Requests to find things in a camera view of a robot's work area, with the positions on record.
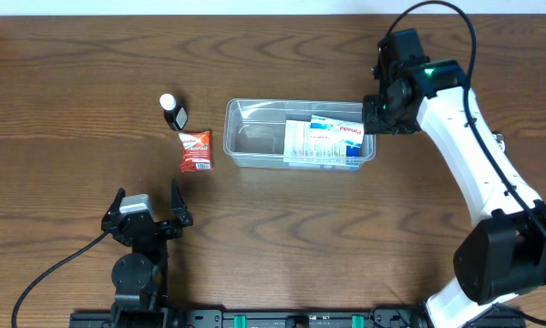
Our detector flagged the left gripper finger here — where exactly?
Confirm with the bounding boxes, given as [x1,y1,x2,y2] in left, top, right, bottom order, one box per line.
[108,188,126,216]
[170,179,189,221]

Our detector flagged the white Panadol box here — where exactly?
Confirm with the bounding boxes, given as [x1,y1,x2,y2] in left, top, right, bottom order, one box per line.
[309,115,365,159]

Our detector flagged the tall blue medicine box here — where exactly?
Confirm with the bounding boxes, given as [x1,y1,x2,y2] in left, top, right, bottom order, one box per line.
[282,119,363,169]

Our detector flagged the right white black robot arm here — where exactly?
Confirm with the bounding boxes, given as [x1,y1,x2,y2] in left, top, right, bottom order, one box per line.
[363,55,546,327]

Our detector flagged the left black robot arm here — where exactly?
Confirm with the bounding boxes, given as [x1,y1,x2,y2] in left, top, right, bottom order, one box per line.
[101,180,193,328]

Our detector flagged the clear plastic container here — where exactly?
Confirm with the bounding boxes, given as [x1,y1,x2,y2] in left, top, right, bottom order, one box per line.
[223,98,376,170]

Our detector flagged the red Panadol ActiFast box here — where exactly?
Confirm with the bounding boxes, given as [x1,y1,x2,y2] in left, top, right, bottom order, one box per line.
[179,131,213,172]

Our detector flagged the dark syrup bottle white cap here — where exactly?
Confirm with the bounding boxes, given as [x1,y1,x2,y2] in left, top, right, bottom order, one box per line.
[160,93,188,131]

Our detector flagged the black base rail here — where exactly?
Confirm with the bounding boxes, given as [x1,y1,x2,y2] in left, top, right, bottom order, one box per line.
[69,308,527,328]

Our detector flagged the right black cable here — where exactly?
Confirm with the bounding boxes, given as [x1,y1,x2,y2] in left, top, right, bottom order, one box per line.
[384,0,546,274]

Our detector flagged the black cable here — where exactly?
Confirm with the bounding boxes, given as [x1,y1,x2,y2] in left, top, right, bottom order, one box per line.
[384,0,546,274]
[10,230,112,328]

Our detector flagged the left black cable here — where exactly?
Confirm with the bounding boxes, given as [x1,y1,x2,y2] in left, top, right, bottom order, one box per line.
[10,230,112,328]

